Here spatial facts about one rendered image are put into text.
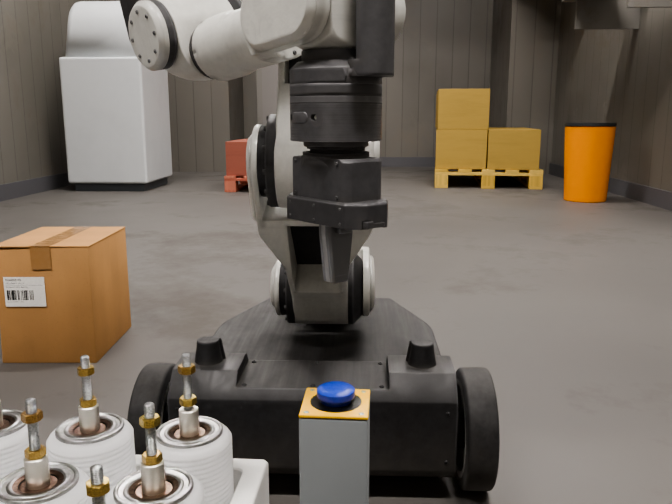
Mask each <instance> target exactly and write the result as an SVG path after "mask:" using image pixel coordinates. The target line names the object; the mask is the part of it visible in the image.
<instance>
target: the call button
mask: <svg viewBox="0 0 672 504"><path fill-rule="evenodd" d="M317 397H318V399H320V400H321V403H322V404H323V405H325V406H328V407H344V406H347V405H349V404H350V403H351V400H352V399H353V398H354V397H355V388H354V387H353V386H352V385H350V384H349V383H346V382H341V381H331V382H326V383H323V384H321V385H320V386H319V387H318V388H317Z"/></svg>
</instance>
